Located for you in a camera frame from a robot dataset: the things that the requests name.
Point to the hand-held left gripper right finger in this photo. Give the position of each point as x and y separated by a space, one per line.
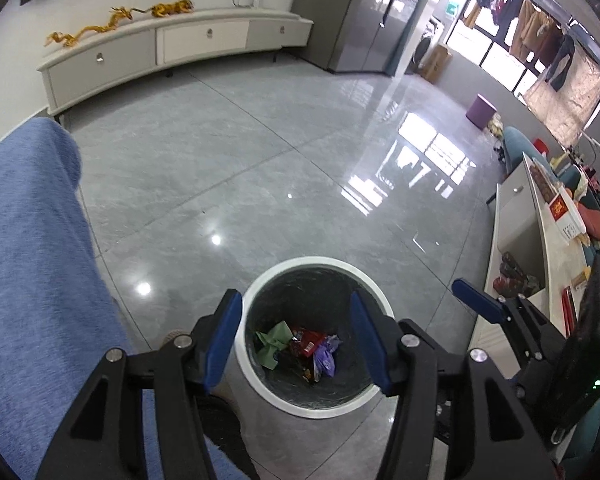
375 347

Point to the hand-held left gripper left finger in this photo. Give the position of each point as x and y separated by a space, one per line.
222 342

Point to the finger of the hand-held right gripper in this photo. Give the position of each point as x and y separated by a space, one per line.
477 300

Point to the white round trash bin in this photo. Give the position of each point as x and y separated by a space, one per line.
300 263

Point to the flat red box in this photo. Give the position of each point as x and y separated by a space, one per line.
568 310

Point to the purple crumpled wrapper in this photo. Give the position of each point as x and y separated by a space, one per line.
325 360

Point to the green crumpled wrapper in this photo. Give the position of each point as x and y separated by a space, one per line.
275 342

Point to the red crumpled wrapper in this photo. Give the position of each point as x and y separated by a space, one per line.
307 341

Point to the white coffee table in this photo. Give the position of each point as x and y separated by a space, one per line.
560 255

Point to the red and white box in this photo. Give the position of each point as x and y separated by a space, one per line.
566 215

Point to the teal sofa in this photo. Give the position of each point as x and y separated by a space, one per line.
515 142

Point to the purple stool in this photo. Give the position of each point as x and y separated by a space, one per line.
481 111

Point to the blue fluffy rug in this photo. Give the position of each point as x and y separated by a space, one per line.
30 260

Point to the brown patterned hanging blanket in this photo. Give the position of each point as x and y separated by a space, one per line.
570 97

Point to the cardboard box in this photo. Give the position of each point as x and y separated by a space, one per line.
437 62

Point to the white washing machine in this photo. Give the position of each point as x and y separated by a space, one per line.
425 45

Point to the row of hanging clothes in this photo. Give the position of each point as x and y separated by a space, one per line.
530 25

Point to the white low tv cabinet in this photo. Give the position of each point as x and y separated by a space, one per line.
130 52

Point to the grey refrigerator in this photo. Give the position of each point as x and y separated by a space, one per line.
370 15

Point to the yellow tiger toy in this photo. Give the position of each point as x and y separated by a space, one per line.
172 8

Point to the yellow dragon toy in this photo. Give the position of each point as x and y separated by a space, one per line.
97 27

